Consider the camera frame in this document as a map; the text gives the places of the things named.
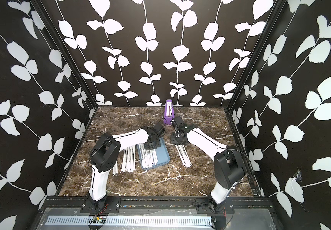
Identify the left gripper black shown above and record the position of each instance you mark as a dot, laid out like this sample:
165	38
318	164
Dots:
148	147

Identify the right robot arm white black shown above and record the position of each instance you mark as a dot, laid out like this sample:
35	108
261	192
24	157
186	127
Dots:
229	167

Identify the small electronics board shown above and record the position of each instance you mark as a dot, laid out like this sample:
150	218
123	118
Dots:
97	220

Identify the purple metronome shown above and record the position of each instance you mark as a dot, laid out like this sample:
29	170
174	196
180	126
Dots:
168	112

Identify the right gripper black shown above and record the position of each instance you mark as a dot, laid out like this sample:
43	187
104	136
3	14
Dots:
172	140

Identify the blue storage box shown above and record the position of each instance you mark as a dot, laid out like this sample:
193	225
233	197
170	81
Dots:
162	154

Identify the white perforated cable duct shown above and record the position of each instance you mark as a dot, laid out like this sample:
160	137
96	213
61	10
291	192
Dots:
148	221

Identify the left pile white straw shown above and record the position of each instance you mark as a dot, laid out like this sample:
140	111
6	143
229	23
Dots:
129	159

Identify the black mounting rail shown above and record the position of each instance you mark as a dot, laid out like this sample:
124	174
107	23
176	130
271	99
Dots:
115	204

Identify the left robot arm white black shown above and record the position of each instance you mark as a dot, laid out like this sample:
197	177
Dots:
105	153

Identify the right pile white straw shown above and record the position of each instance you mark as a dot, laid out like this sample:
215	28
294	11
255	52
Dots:
183	155

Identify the pile white straw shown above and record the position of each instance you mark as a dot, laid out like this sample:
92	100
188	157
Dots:
129	159
183	155

